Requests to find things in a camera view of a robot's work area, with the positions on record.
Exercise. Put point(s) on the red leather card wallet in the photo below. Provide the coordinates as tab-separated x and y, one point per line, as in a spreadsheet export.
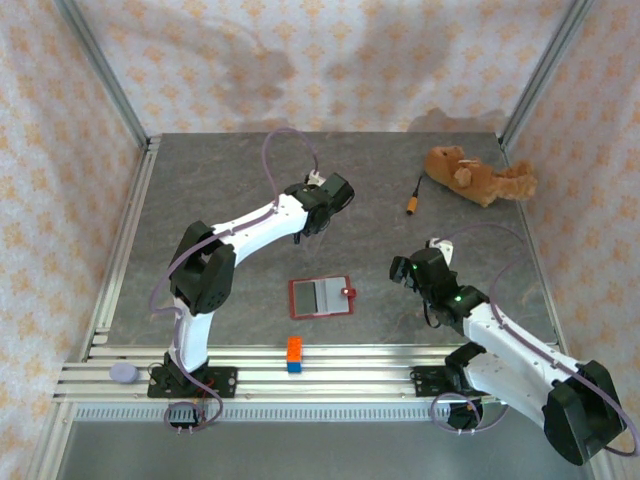
340	302

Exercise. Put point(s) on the black credit card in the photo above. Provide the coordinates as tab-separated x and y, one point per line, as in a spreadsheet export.
305	297

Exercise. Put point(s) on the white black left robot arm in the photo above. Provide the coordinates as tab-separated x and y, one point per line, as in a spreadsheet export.
260	225

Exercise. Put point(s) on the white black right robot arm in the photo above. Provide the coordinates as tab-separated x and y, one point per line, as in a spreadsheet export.
510	360

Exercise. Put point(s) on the orange tipped black plug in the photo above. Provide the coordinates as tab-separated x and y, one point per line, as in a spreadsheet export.
413	205

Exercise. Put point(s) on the brown plush toy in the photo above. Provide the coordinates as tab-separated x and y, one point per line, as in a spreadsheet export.
480	185

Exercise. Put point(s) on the black power connector block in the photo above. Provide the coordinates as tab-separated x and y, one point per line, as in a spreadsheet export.
465	417
182	417

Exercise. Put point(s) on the orange and blue toy brick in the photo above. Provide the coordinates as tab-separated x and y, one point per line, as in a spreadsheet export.
294	350

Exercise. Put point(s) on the lavender round disc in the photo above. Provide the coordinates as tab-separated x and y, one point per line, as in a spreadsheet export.
123	373

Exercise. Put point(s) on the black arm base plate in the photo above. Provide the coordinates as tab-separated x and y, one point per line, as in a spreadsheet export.
425	382
225	382

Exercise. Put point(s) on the aluminium table side rail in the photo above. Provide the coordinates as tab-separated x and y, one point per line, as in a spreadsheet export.
540	265
127	225

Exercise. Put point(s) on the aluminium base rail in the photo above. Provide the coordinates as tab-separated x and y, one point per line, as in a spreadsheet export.
350	380

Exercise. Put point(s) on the aluminium frame post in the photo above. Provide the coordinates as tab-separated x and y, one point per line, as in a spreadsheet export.
545	70
100	65

